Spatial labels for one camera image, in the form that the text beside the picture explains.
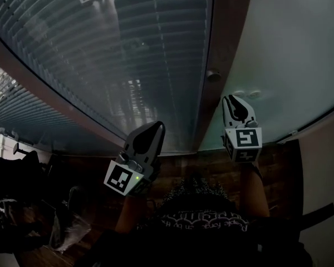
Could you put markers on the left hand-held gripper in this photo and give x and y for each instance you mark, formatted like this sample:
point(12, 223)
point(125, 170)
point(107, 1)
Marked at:
point(122, 178)

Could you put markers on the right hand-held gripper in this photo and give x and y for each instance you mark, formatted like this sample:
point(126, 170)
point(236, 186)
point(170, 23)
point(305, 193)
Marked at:
point(243, 143)

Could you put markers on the brown framed glass door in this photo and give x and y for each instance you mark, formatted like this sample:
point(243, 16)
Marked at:
point(133, 51)

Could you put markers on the person's left forearm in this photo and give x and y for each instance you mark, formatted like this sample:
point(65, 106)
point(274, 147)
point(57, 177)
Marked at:
point(132, 213)

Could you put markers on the person's right forearm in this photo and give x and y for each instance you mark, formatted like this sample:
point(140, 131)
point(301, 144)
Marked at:
point(254, 193)

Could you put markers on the round metal door knob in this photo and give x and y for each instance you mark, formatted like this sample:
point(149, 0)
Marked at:
point(213, 75)

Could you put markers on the person's black printed shirt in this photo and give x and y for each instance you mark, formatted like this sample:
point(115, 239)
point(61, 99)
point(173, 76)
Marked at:
point(200, 232)

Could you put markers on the translucent plastic bag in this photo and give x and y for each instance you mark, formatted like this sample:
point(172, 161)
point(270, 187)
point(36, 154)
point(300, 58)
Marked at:
point(69, 224)

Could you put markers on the glass window panel with blinds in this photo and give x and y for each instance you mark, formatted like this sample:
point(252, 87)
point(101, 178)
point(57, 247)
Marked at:
point(30, 113)

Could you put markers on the black chair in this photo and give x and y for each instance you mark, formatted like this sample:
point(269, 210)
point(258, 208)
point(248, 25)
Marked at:
point(19, 174)

